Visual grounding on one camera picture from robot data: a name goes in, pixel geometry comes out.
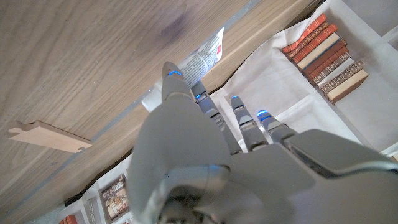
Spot white printed paper packet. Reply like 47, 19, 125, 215
141, 27, 225, 113

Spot wooden track block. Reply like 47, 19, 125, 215
6, 120, 93, 154

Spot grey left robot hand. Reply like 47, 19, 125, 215
127, 61, 398, 224

